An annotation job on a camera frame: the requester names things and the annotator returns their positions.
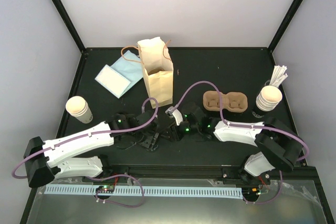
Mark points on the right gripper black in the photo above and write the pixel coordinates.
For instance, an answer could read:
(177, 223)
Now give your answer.
(171, 129)

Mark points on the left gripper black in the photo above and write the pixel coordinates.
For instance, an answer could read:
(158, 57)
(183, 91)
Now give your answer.
(151, 134)

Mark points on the beige paper bag with handles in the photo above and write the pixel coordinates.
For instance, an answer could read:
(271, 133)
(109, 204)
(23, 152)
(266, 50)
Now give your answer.
(154, 53)

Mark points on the brown cardboard cup carrier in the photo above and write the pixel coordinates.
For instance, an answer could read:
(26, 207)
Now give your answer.
(235, 102)

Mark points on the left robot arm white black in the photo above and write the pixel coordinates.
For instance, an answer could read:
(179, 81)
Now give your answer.
(59, 158)

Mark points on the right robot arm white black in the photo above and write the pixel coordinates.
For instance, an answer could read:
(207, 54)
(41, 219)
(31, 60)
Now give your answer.
(278, 147)

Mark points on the light blue paper bag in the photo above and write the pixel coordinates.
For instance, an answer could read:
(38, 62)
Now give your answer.
(121, 76)

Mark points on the left controller circuit board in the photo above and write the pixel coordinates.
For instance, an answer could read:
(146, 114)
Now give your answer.
(105, 189)

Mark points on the controller circuit board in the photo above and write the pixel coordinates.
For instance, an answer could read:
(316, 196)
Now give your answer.
(254, 191)
(105, 189)

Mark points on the white cup stack left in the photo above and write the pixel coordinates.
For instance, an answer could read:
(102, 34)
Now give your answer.
(78, 108)

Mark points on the right controller circuit board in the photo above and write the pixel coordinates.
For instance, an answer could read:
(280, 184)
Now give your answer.
(254, 191)

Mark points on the stack of white paper cups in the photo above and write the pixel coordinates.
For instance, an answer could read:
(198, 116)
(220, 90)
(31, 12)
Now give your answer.
(267, 99)

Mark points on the clear glass straw jar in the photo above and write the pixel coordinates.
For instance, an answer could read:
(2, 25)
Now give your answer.
(268, 83)

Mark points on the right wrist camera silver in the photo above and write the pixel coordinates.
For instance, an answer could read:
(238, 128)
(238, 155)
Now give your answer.
(175, 114)

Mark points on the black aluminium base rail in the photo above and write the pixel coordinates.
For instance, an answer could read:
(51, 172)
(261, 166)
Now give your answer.
(229, 174)

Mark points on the light blue slotted cable duct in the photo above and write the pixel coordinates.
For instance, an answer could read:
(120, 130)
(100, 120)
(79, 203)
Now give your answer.
(147, 191)

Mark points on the left black frame post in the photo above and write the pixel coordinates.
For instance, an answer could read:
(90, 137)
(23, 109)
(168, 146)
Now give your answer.
(69, 24)

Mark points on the black frame post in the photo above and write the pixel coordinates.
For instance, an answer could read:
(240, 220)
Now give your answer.
(284, 24)
(69, 24)

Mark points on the right black frame post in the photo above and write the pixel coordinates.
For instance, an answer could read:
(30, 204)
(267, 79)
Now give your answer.
(284, 24)

